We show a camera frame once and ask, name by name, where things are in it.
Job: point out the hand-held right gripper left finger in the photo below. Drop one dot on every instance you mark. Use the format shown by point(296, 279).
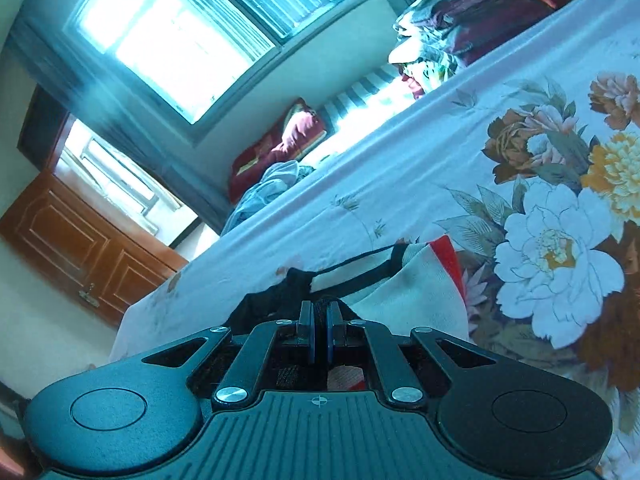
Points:
point(307, 335)

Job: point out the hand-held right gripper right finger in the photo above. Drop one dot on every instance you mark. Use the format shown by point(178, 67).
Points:
point(332, 335)

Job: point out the striped knit sweater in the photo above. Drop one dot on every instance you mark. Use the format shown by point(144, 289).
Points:
point(425, 280)

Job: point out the blue crumpled cloth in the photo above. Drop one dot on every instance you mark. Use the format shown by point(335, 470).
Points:
point(265, 190)

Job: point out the bed with floral sheet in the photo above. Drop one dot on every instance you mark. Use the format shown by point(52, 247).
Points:
point(400, 160)

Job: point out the maroon pillow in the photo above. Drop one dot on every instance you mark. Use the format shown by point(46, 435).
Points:
point(285, 145)

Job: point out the striped blanket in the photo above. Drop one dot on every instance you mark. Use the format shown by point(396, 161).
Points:
point(350, 105)

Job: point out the brown wooden door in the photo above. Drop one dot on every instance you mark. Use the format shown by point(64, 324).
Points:
point(75, 240)

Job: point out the grey curtain beside doorway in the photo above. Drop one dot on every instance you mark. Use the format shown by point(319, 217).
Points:
point(125, 125)

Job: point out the large sliding window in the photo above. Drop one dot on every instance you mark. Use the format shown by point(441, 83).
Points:
point(165, 30)

